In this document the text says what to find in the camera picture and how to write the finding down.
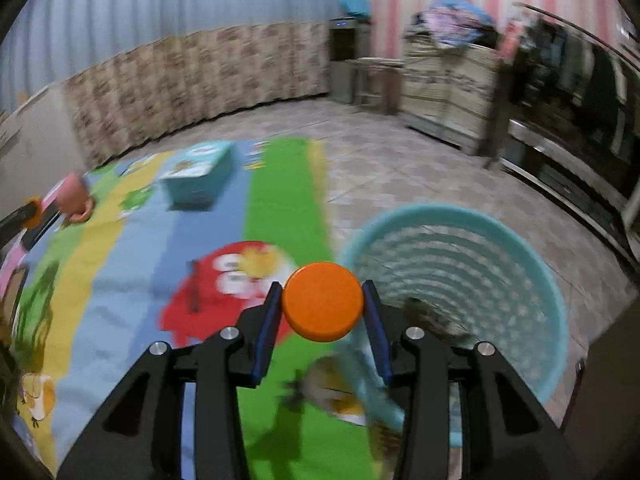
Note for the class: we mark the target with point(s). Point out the blue and floral curtain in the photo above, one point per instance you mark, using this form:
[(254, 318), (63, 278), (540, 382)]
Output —
[(175, 60)]

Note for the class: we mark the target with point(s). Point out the blue cloth bundle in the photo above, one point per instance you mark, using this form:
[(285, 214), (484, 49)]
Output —
[(356, 6)]

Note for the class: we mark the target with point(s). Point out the low cabinet with lace cover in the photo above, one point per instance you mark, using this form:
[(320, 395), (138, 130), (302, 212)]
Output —
[(560, 170)]

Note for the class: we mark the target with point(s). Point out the teal tissue box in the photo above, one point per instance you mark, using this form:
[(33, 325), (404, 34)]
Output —
[(200, 185)]

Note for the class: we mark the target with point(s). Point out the dark gold printed packet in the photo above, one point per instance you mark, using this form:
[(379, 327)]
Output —
[(430, 322)]

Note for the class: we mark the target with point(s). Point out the grey water dispenser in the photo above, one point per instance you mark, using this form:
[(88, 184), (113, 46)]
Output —
[(345, 70)]

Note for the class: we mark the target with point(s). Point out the teal plastic mesh basket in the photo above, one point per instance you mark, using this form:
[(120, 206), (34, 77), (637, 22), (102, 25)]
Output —
[(475, 270)]

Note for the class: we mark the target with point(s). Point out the small metal stool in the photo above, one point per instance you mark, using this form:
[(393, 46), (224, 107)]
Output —
[(375, 85)]

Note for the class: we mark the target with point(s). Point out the white low cabinet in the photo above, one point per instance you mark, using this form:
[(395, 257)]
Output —
[(40, 140)]

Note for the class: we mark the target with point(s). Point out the cloth covered washing machine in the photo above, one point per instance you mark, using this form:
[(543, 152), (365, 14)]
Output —
[(450, 95)]

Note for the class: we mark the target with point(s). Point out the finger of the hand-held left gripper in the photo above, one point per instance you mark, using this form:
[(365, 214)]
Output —
[(15, 219), (32, 237)]

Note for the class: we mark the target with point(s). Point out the grey cabinet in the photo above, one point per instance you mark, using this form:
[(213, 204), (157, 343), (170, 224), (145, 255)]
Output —
[(610, 390)]

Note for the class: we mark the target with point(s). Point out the pile of folded clothes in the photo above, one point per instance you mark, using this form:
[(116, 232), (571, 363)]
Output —
[(455, 20)]

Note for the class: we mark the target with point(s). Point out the pink cup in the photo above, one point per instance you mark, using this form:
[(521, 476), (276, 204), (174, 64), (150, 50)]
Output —
[(75, 195)]

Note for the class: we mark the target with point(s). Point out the row of hanging clothes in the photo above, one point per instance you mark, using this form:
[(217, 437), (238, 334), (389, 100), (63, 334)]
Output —
[(575, 75)]

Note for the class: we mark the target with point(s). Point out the metal clothes rack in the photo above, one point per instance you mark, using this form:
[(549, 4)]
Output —
[(500, 110)]

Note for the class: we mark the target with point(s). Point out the pink hanging bag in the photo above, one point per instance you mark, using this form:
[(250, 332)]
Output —
[(507, 40)]

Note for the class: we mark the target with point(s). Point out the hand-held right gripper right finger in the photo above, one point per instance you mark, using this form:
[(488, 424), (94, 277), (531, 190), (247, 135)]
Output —
[(377, 330)]

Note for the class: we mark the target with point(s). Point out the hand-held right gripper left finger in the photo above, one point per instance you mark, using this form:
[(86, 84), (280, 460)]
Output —
[(265, 330)]

